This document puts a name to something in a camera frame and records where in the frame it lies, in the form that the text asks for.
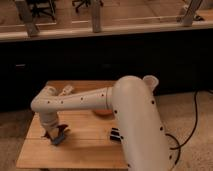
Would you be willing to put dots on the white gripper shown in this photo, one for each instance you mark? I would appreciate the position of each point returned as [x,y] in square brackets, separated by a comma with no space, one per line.
[49,126]

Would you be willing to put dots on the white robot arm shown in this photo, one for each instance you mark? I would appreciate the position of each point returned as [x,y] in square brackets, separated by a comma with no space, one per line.
[144,141]

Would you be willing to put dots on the black striped rectangular box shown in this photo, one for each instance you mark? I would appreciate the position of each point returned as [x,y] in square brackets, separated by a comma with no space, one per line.
[114,135]

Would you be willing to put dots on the black office chair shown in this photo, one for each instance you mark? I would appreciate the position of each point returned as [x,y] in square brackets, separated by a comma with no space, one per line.
[82,2]
[36,10]

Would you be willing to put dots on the wooden railing post left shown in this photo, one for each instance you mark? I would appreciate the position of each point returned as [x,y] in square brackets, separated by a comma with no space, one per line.
[24,11]

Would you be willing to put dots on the wooden railing post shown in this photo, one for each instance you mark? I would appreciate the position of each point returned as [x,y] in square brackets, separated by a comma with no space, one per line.
[24,11]
[190,11]
[95,16]

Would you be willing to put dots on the wooden railing post middle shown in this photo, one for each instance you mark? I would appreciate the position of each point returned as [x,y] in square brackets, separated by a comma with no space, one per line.
[95,16]

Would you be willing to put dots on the wooden railing post right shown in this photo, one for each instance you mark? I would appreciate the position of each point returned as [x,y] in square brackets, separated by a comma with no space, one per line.
[190,11]

